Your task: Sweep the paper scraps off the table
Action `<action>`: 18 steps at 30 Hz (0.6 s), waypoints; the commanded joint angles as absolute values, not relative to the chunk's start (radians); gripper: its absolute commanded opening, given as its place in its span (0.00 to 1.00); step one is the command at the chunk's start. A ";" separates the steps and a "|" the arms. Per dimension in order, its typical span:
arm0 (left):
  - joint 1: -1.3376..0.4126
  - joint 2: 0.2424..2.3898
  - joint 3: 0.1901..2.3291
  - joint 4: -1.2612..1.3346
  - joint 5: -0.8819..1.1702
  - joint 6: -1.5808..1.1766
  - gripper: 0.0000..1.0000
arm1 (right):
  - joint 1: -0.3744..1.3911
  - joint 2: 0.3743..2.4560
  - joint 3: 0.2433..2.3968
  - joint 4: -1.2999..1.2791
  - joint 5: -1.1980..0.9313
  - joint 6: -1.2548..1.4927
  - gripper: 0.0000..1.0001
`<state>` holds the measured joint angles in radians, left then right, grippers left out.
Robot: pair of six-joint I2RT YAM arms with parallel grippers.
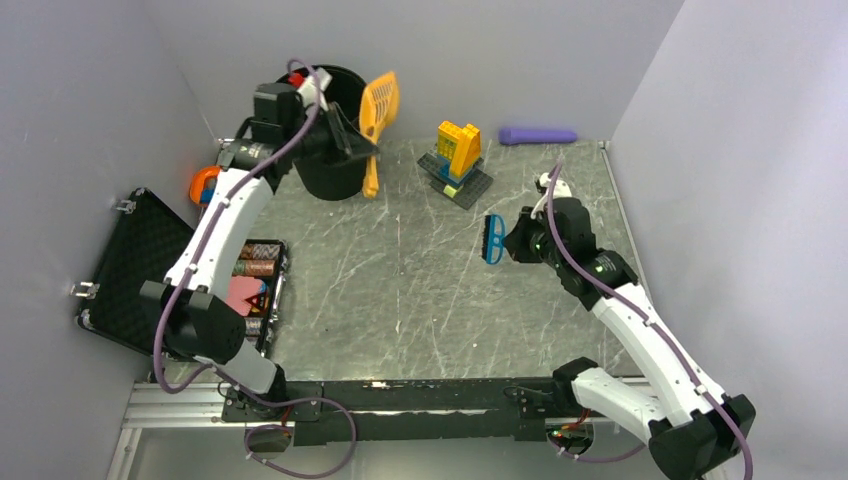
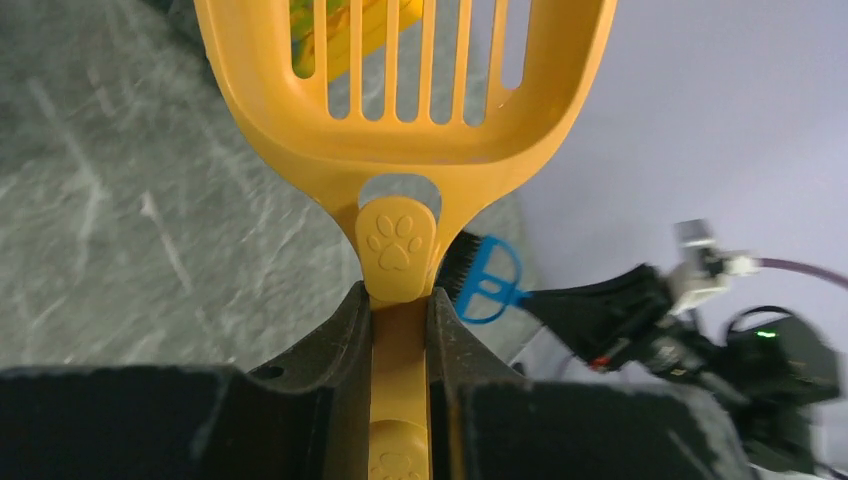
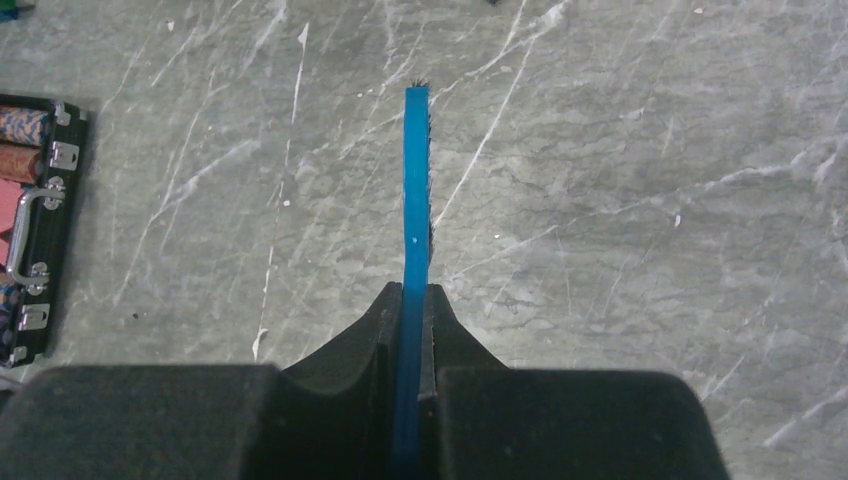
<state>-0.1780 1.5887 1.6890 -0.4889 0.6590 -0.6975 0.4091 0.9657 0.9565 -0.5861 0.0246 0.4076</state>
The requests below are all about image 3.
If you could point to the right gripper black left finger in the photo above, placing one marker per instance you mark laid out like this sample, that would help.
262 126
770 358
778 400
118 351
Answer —
326 417

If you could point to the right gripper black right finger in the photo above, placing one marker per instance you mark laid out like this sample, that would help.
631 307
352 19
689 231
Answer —
480 419

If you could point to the blue hand brush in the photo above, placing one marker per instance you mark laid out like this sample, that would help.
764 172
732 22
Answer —
416 234

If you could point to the pink playing cards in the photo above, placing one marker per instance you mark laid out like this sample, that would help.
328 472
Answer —
10 193

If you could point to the black poker chip case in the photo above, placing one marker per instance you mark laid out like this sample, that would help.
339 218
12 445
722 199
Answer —
42 230

